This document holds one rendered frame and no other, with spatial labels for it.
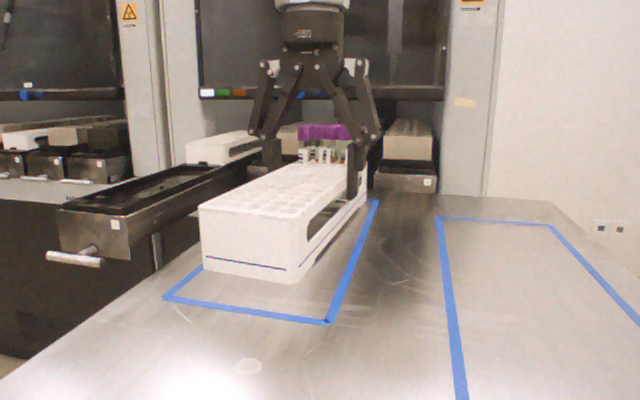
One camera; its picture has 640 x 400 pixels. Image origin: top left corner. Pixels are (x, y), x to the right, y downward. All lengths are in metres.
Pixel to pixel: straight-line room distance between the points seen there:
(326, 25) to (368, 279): 0.28
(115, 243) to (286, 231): 0.38
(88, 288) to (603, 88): 2.22
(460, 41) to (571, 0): 1.28
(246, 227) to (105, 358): 0.15
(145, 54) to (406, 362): 1.06
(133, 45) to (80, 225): 0.64
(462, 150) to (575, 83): 1.28
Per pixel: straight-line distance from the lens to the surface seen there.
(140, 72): 1.20
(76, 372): 0.30
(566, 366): 0.31
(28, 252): 1.52
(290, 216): 0.34
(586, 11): 2.21
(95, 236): 0.69
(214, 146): 0.93
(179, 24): 1.13
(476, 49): 0.96
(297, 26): 0.47
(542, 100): 2.14
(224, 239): 0.37
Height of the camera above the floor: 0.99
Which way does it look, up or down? 14 degrees down
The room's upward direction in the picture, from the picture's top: straight up
